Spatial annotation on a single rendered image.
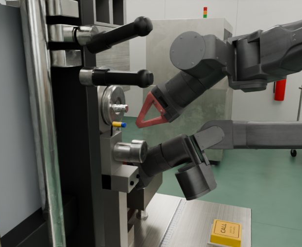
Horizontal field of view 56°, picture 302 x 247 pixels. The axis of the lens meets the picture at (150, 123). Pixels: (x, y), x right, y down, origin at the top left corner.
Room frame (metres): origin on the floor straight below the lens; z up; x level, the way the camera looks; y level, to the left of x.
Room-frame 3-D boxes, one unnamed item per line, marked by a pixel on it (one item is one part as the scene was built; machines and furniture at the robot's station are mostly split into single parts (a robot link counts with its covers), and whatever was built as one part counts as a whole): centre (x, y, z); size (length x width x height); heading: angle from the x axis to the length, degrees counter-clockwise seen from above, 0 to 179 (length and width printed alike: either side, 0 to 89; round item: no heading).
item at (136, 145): (0.48, 0.02, 1.18); 0.04 x 0.02 x 0.04; 161
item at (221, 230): (0.62, -0.19, 0.91); 0.07 x 0.07 x 0.02; 71
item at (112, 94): (0.54, 0.07, 1.25); 0.07 x 0.02 x 0.07; 161
